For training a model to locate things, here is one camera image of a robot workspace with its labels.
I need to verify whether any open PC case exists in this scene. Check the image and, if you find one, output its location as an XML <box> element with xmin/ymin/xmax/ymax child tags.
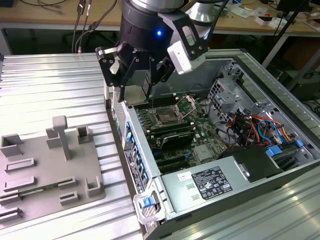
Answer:
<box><xmin>103</xmin><ymin>48</ymin><xmax>320</xmax><ymax>240</ymax></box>

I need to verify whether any small white box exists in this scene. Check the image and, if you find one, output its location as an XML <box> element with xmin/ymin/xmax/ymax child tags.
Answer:
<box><xmin>254</xmin><ymin>15</ymin><xmax>274</xmax><ymax>26</ymax></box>

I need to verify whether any CPU socket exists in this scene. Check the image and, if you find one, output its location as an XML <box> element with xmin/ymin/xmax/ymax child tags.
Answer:
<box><xmin>148</xmin><ymin>106</ymin><xmax>187</xmax><ymax>128</ymax></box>

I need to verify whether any silver chipset heatsink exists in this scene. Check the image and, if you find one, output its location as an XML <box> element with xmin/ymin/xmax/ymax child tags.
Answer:
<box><xmin>193</xmin><ymin>144</ymin><xmax>213</xmax><ymax>162</ymax></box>

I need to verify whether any black RAM slot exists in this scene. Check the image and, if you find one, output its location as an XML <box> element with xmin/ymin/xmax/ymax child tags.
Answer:
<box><xmin>149</xmin><ymin>92</ymin><xmax>181</xmax><ymax>101</ymax></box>
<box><xmin>147</xmin><ymin>124</ymin><xmax>196</xmax><ymax>138</ymax></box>
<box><xmin>151</xmin><ymin>96</ymin><xmax>181</xmax><ymax>105</ymax></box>
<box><xmin>146</xmin><ymin>121</ymin><xmax>194</xmax><ymax>133</ymax></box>

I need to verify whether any blue wire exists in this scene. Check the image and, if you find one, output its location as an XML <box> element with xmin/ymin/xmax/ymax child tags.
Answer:
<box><xmin>257</xmin><ymin>119</ymin><xmax>285</xmax><ymax>146</ymax></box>

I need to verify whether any green motherboard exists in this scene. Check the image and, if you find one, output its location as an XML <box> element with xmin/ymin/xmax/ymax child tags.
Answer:
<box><xmin>132</xmin><ymin>92</ymin><xmax>226</xmax><ymax>176</ymax></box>

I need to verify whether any wooden desk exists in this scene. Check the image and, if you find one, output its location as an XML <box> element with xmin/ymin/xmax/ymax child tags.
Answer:
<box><xmin>0</xmin><ymin>0</ymin><xmax>320</xmax><ymax>35</ymax></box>

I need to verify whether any black cable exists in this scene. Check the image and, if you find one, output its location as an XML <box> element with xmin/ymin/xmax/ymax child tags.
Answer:
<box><xmin>71</xmin><ymin>0</ymin><xmax>87</xmax><ymax>54</ymax></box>
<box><xmin>77</xmin><ymin>0</ymin><xmax>118</xmax><ymax>52</ymax></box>

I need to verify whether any orange wire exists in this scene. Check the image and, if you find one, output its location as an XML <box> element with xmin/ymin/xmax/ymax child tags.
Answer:
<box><xmin>246</xmin><ymin>115</ymin><xmax>293</xmax><ymax>141</ymax></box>

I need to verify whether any metal socket cover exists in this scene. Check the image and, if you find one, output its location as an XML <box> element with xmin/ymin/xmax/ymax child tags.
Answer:
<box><xmin>174</xmin><ymin>94</ymin><xmax>201</xmax><ymax>120</ymax></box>

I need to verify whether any metal drive cage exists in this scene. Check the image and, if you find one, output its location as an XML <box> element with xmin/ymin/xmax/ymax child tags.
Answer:
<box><xmin>207</xmin><ymin>77</ymin><xmax>251</xmax><ymax>121</ymax></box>

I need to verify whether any black expansion slot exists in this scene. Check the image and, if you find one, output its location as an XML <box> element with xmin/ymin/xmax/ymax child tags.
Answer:
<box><xmin>157</xmin><ymin>156</ymin><xmax>200</xmax><ymax>168</ymax></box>

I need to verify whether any black plastic shroud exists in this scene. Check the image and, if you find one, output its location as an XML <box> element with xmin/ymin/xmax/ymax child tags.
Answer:
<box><xmin>216</xmin><ymin>146</ymin><xmax>285</xmax><ymax>183</ymax></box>

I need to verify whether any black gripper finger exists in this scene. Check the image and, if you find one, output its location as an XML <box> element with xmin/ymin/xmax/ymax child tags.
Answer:
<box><xmin>95</xmin><ymin>43</ymin><xmax>141</xmax><ymax>102</ymax></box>
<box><xmin>143</xmin><ymin>56</ymin><xmax>175</xmax><ymax>98</ymax></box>

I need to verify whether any green RAM stick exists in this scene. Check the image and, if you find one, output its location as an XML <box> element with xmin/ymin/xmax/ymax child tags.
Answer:
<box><xmin>18</xmin><ymin>183</ymin><xmax>62</xmax><ymax>198</ymax></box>

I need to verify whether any silver CPU plate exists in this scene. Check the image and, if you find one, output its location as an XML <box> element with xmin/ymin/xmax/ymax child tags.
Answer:
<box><xmin>123</xmin><ymin>84</ymin><xmax>148</xmax><ymax>106</ymax></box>

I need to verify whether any black tripod pole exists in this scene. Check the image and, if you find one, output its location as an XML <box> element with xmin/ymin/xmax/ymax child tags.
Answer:
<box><xmin>272</xmin><ymin>0</ymin><xmax>308</xmax><ymax>37</ymax></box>

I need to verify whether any blue case latch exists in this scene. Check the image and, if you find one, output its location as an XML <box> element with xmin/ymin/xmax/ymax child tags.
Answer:
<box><xmin>139</xmin><ymin>197</ymin><xmax>154</xmax><ymax>209</ymax></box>

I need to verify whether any black graphics card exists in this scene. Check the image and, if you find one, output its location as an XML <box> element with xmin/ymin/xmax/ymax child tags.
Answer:
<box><xmin>156</xmin><ymin>129</ymin><xmax>196</xmax><ymax>152</ymax></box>

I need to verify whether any grey power supply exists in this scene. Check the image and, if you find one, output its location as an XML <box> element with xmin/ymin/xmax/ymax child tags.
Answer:
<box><xmin>159</xmin><ymin>156</ymin><xmax>252</xmax><ymax>215</ymax></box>

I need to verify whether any grey parts rack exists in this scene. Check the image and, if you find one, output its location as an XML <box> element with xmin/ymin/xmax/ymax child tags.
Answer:
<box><xmin>0</xmin><ymin>115</ymin><xmax>107</xmax><ymax>230</ymax></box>

